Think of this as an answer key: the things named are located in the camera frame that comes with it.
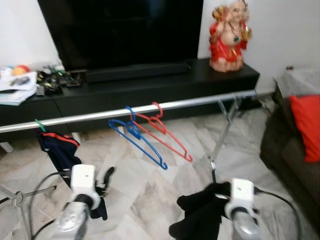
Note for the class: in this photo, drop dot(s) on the black soundbar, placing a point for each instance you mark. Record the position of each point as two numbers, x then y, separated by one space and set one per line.
135 73

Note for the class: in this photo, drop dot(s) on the red hanger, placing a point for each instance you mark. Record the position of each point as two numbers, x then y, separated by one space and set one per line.
161 125

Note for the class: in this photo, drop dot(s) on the navy shirt red collar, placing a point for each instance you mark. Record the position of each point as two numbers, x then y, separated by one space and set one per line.
62 152

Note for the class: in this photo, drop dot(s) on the red laughing Buddha statue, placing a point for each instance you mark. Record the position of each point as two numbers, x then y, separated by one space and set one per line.
227 45

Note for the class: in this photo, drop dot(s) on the black television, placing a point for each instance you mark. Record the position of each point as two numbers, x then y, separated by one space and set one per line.
120 30

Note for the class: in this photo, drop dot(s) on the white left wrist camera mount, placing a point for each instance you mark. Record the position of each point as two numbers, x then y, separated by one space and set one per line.
84 180

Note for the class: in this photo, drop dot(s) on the black electronic gadgets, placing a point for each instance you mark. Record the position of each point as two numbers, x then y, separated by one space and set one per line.
55 80

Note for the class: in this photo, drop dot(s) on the white blue ball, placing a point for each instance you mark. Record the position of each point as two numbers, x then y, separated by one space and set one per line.
5 72

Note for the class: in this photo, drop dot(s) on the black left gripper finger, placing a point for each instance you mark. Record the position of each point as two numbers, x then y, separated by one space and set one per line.
109 176

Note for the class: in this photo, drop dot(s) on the stack of papers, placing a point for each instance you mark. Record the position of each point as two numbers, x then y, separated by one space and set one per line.
17 90

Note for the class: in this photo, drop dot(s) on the dark brown fabric sofa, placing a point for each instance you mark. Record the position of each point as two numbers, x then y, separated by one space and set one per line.
285 160

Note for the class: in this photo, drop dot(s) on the lace-covered side table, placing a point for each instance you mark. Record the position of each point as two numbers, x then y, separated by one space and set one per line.
297 82

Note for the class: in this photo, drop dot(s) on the red pillow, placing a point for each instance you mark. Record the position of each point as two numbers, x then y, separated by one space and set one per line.
306 125

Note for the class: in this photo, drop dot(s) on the orange ball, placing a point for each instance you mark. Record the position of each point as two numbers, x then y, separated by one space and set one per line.
21 70

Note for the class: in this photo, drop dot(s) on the silver clothes rack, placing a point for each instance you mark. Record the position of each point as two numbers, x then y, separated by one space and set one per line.
100 115

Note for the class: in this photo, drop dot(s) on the blue hanger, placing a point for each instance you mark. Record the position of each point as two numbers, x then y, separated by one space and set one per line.
136 132

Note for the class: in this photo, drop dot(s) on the green hanger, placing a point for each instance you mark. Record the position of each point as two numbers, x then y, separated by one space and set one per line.
40 125

